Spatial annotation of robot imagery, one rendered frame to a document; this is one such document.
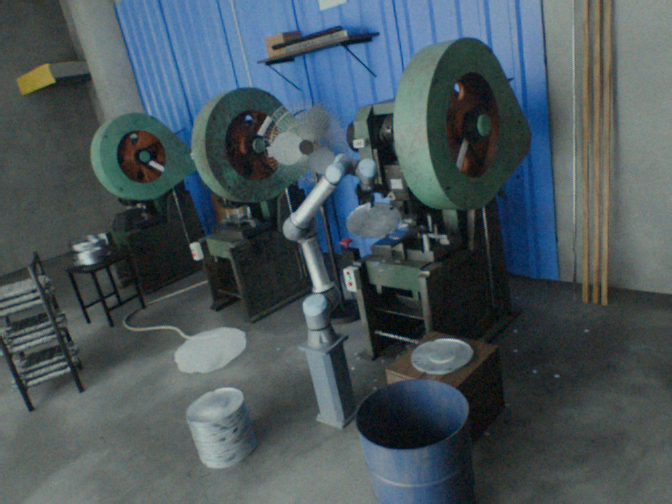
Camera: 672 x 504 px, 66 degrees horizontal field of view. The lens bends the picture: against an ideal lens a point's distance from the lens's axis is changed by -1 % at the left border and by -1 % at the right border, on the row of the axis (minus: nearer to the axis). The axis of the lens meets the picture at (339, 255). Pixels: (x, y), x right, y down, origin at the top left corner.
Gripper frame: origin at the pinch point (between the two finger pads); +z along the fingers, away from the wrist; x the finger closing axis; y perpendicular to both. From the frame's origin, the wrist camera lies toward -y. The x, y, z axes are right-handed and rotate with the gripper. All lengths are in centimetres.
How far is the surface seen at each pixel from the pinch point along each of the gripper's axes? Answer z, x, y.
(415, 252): 34.2, 14.8, -22.9
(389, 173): 14.5, -26.8, -18.9
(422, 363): 17, 79, -4
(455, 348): 20, 75, -22
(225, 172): 71, -96, 76
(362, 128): -0.7, -49.1, -9.2
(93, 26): 204, -459, 216
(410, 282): 40, 29, -16
